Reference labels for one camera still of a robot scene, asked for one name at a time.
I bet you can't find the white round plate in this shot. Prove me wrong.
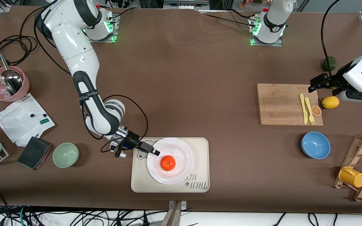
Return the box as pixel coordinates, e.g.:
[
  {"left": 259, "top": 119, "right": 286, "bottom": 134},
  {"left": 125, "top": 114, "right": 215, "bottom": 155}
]
[{"left": 147, "top": 137, "right": 194, "bottom": 185}]

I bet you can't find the green bowl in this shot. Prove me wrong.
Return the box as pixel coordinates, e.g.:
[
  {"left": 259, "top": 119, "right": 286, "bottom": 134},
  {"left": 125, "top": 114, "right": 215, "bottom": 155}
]
[{"left": 52, "top": 143, "right": 80, "bottom": 168}]

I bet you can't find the yellow plastic knife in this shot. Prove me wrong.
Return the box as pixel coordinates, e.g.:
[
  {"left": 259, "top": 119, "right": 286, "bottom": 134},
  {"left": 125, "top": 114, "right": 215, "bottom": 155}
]
[{"left": 299, "top": 93, "right": 308, "bottom": 124}]

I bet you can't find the teal floor cable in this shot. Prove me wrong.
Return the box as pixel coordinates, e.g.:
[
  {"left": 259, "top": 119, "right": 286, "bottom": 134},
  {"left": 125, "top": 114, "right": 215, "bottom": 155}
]
[{"left": 18, "top": 206, "right": 27, "bottom": 226}]

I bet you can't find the white plastic bag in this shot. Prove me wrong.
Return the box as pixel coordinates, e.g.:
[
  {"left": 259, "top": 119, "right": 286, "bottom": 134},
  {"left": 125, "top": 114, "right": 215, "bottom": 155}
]
[{"left": 0, "top": 93, "right": 56, "bottom": 147}]

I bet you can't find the orange fruit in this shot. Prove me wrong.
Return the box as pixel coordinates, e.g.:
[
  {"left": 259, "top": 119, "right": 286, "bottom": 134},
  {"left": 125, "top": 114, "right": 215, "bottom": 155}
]
[{"left": 160, "top": 155, "right": 176, "bottom": 171}]

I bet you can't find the yellow mug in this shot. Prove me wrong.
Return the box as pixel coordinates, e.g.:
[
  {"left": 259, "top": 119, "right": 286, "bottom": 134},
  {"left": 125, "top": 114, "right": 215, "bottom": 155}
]
[{"left": 338, "top": 166, "right": 362, "bottom": 188}]

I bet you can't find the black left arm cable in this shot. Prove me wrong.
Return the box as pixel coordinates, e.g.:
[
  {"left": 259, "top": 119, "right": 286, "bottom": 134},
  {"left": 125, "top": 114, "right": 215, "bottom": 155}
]
[{"left": 321, "top": 0, "right": 341, "bottom": 78}]

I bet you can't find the coiled black table cable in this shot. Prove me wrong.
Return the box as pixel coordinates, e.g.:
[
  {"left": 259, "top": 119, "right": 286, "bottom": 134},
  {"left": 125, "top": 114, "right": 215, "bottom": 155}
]
[{"left": 0, "top": 5, "right": 59, "bottom": 73}]

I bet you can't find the yellow plastic fork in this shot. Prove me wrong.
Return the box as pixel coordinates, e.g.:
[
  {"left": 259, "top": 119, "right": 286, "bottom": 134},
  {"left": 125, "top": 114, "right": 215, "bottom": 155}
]
[{"left": 304, "top": 97, "right": 316, "bottom": 125}]

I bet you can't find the blue bowl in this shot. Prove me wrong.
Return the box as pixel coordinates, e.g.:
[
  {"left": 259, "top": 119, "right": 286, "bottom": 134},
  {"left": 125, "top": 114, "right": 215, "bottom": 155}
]
[{"left": 301, "top": 132, "right": 331, "bottom": 159}]

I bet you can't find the black left base cable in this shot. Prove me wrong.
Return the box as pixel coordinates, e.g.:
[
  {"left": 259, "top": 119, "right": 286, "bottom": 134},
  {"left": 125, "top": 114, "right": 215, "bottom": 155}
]
[{"left": 199, "top": 10, "right": 256, "bottom": 28}]

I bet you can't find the wooden peg rack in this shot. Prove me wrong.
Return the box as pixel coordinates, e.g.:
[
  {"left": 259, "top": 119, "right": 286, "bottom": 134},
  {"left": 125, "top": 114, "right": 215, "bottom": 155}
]
[{"left": 333, "top": 133, "right": 362, "bottom": 202}]

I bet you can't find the wooden cutting board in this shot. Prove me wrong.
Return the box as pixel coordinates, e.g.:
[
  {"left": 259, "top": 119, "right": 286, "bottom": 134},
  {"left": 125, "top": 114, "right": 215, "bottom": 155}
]
[{"left": 256, "top": 83, "right": 324, "bottom": 126}]

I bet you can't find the beige bear tray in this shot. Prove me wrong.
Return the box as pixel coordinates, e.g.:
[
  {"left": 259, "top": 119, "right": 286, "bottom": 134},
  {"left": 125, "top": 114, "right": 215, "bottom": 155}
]
[{"left": 131, "top": 137, "right": 210, "bottom": 193}]

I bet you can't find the black right base cable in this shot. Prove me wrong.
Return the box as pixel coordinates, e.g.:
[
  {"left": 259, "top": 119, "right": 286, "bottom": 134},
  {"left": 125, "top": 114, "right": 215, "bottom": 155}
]
[{"left": 107, "top": 7, "right": 135, "bottom": 21}]

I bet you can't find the metal scoop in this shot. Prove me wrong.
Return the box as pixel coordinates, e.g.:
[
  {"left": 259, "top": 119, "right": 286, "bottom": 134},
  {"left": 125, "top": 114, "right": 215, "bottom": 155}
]
[{"left": 0, "top": 53, "right": 23, "bottom": 96}]

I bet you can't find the black base cable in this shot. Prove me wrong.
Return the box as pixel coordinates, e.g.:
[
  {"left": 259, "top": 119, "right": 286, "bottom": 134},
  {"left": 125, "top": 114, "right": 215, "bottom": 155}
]
[
  {"left": 107, "top": 7, "right": 135, "bottom": 21},
  {"left": 199, "top": 10, "right": 256, "bottom": 28}
]

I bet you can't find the dark grey sponge cloth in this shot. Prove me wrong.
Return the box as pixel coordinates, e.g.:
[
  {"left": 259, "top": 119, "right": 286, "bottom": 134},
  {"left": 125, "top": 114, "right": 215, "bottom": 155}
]
[{"left": 17, "top": 137, "right": 53, "bottom": 170}]

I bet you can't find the yellow lemon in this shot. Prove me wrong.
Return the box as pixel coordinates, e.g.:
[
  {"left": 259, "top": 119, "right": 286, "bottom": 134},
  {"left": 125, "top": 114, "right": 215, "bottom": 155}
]
[{"left": 322, "top": 96, "right": 340, "bottom": 110}]

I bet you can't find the green lime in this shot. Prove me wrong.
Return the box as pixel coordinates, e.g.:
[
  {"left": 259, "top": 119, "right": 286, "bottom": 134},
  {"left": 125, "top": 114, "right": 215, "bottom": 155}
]
[{"left": 322, "top": 56, "right": 337, "bottom": 72}]

